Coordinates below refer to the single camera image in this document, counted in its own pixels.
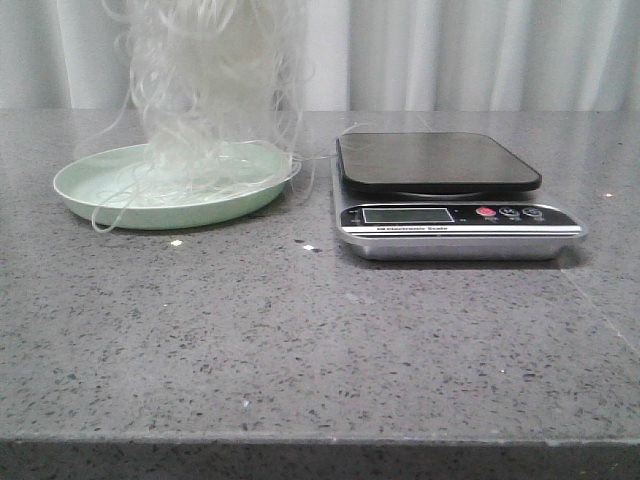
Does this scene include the white translucent vermicelli bundle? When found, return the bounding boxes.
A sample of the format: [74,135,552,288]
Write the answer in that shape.
[74,0,371,234]

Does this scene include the light green round plate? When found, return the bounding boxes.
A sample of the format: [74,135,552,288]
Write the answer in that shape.
[54,140,299,232]

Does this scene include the white pleated curtain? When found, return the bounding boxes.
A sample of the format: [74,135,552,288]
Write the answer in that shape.
[1,1,639,111]

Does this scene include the silver black kitchen scale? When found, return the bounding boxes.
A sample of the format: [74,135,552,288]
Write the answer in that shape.
[332,132,587,261]

